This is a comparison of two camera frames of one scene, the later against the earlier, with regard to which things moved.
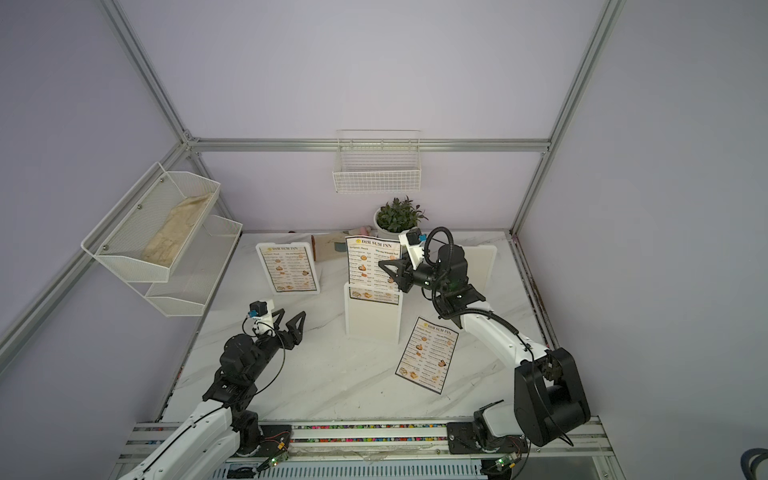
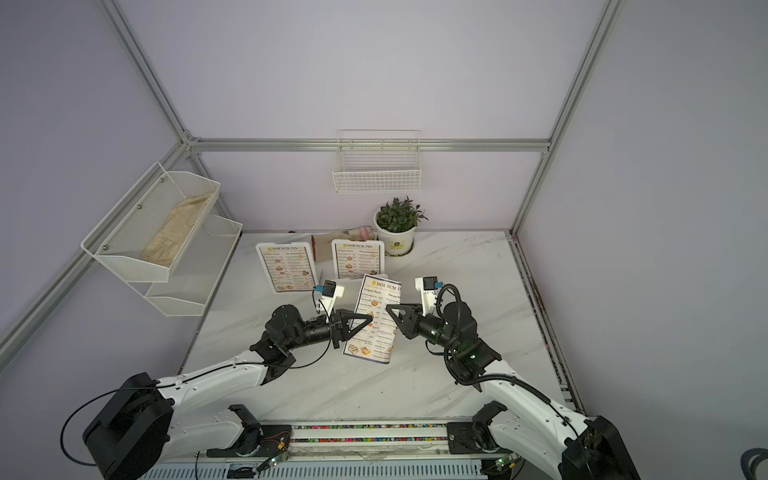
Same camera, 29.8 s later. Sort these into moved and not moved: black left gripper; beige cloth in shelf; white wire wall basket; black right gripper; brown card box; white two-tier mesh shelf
Moved: black right gripper; black left gripper
Not moved: brown card box; beige cloth in shelf; white wire wall basket; white two-tier mesh shelf
